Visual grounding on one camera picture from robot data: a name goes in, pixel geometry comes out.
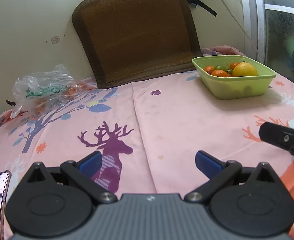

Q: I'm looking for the large yellow grapefruit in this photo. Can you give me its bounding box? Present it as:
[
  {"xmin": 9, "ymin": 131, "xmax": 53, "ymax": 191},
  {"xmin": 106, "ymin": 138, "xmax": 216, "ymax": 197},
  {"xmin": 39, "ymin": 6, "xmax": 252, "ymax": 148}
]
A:
[{"xmin": 232, "ymin": 62, "xmax": 259, "ymax": 77}]

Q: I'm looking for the green tomato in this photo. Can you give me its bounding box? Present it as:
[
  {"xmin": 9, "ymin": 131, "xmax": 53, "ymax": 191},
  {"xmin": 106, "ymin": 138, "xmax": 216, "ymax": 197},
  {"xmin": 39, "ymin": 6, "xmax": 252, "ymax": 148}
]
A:
[{"xmin": 215, "ymin": 65, "xmax": 228, "ymax": 72}]

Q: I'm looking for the lone orange tangerine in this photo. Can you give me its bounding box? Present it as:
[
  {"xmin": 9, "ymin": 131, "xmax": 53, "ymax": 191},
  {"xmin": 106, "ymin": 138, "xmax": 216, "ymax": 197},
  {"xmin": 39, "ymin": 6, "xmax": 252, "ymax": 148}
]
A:
[{"xmin": 203, "ymin": 66, "xmax": 215, "ymax": 75}]

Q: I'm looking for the green plastic basin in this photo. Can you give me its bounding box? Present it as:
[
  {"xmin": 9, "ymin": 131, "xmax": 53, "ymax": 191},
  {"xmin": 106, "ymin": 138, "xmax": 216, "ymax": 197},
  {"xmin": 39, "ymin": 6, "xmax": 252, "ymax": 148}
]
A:
[{"xmin": 192, "ymin": 55, "xmax": 276, "ymax": 100}]

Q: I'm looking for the clear plastic bag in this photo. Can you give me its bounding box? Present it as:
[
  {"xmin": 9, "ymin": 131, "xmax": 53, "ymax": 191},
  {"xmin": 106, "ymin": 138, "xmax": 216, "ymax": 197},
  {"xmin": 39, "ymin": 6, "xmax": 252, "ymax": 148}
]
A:
[{"xmin": 11, "ymin": 64, "xmax": 98, "ymax": 119}]

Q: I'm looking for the pink deer bedsheet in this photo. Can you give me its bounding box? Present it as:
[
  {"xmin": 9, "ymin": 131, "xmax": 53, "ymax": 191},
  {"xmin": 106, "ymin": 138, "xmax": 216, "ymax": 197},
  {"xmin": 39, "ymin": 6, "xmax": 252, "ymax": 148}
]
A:
[{"xmin": 0, "ymin": 70, "xmax": 294, "ymax": 238}]

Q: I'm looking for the frosted glass door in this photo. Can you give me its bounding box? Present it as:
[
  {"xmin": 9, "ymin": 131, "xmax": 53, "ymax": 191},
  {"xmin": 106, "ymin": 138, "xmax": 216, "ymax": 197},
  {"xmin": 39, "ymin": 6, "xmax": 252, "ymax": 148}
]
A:
[{"xmin": 241, "ymin": 0, "xmax": 294, "ymax": 83}]

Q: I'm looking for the brown seat cushion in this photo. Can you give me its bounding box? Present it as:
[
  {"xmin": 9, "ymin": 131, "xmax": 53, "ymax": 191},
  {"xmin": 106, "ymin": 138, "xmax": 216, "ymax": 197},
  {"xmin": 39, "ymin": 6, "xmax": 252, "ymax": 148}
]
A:
[{"xmin": 72, "ymin": 0, "xmax": 202, "ymax": 89}]

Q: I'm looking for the white power cable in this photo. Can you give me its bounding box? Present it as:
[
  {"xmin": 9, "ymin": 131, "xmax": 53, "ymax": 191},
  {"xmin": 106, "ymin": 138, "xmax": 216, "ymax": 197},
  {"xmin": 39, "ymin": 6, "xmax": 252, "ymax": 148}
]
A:
[{"xmin": 203, "ymin": 0, "xmax": 260, "ymax": 55}]

